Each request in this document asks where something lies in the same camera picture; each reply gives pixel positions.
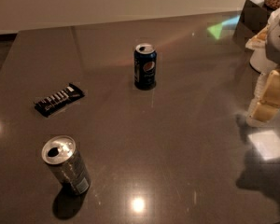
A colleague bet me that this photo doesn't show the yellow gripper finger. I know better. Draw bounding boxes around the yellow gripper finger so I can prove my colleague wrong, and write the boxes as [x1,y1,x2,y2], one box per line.
[261,67,280,121]

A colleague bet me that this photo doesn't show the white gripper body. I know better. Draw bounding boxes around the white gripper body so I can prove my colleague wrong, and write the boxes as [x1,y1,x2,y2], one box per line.
[246,73,273,127]

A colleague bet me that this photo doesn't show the blue pepsi can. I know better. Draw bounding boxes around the blue pepsi can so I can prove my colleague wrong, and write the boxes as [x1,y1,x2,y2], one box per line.
[133,43,157,91]

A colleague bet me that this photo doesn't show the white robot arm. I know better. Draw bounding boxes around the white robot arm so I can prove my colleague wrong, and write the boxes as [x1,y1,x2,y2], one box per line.
[245,8,280,127]

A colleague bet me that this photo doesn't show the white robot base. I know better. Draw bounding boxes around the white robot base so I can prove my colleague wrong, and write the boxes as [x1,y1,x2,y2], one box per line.
[250,49,277,74]

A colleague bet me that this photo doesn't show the silver drink can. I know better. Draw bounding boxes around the silver drink can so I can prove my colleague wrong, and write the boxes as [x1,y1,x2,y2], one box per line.
[41,135,91,195]

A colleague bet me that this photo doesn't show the dark box with snacks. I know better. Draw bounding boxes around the dark box with snacks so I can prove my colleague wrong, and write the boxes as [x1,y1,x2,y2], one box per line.
[238,0,280,52]

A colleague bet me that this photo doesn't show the black candy bar wrapper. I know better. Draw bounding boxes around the black candy bar wrapper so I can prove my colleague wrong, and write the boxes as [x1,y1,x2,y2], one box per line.
[35,83,85,118]

